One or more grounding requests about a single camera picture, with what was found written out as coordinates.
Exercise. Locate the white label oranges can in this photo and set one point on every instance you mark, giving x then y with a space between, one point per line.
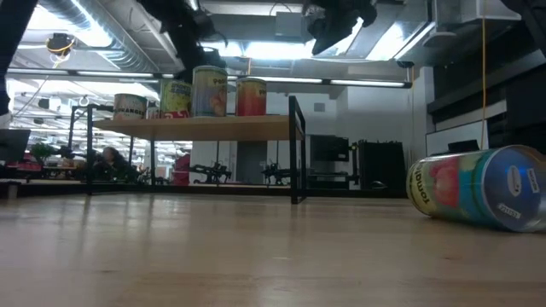
130 106

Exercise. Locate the silver ventilation duct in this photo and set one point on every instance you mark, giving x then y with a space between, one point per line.
128 51

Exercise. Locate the black screen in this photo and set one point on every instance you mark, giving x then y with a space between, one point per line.
328 148

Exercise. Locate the black aluminium table frame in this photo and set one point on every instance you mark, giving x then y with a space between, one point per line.
256 192

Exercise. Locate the spaghetti sauce can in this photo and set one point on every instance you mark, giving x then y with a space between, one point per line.
175 100

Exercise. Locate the black dome ceiling camera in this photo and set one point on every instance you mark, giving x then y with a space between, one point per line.
405 64

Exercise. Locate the small black monitor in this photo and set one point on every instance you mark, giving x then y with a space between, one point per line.
462 146

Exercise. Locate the wooden shelf board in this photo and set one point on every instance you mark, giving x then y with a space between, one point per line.
205 128

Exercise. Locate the black cabinet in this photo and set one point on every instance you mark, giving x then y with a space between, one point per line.
381 164

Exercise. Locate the background black robot arm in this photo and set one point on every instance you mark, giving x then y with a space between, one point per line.
275 172
213 172

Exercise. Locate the long ceiling light bar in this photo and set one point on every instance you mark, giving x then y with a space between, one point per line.
367 83

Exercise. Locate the black metal shelf leg frame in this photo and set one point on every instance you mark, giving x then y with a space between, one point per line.
89 149
293 149

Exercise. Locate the person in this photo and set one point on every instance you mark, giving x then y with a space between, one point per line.
112 160

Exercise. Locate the grey ceiling air unit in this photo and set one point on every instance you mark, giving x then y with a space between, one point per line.
256 27

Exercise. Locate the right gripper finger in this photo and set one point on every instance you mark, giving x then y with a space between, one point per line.
328 38

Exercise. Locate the dark computer monitor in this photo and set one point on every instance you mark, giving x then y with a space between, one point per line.
13 145

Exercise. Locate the square wall vent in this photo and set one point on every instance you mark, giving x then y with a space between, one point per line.
319 106

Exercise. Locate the blue tomato can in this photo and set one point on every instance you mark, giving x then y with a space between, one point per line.
460 187

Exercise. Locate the potted plant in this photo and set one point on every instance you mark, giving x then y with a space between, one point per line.
42 151

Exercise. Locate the peaches can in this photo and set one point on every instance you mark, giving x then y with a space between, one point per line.
209 91

